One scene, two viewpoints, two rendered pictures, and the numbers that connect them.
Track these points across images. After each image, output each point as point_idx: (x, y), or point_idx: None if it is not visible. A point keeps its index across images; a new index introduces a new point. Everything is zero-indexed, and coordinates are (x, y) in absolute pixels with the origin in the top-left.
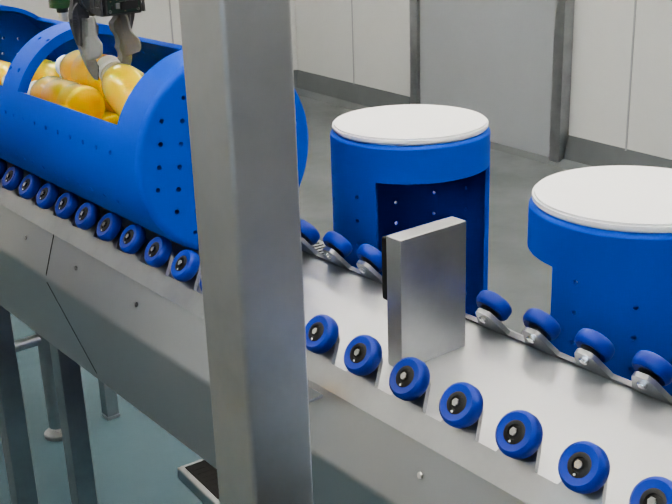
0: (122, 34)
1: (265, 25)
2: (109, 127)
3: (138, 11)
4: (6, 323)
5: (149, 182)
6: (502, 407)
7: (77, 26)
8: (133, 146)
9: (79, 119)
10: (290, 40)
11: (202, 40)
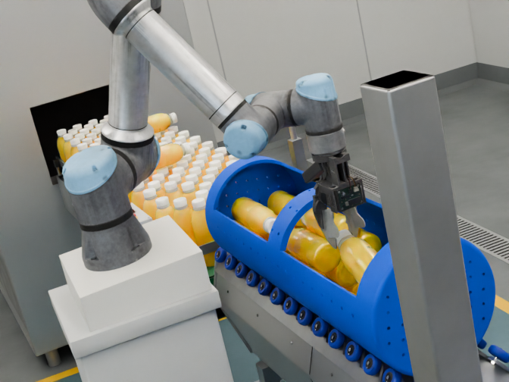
0: (351, 214)
1: (463, 370)
2: (350, 297)
3: (361, 203)
4: (276, 380)
5: (382, 339)
6: None
7: (320, 216)
8: (369, 316)
9: (327, 285)
10: (480, 372)
11: (426, 379)
